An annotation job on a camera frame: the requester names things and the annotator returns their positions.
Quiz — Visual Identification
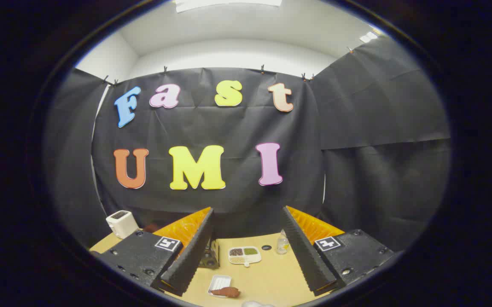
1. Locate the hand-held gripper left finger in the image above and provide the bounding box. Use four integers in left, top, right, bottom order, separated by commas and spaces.
93, 207, 215, 297

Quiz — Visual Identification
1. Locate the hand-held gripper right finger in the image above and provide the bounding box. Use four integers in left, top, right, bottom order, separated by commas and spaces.
281, 206, 395, 296

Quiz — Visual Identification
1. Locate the black toaster oven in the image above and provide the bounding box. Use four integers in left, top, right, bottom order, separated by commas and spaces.
141, 220, 221, 270

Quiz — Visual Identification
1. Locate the brown meat steak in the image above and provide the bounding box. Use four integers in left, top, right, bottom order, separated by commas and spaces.
210, 287, 241, 298

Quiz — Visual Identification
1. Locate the white bread toaster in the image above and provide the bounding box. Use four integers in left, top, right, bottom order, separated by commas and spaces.
105, 210, 139, 239

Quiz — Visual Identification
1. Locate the small clear glass bottle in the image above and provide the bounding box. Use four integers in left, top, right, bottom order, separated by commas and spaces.
277, 229, 290, 255

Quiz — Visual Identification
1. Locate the white rectangular tray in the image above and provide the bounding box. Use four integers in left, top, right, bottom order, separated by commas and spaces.
207, 274, 232, 298

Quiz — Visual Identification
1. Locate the white divided spice dish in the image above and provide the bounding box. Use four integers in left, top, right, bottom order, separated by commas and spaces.
228, 246, 262, 267

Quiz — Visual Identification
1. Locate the large ceiling light panel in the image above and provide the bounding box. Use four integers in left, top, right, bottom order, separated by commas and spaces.
175, 0, 283, 13

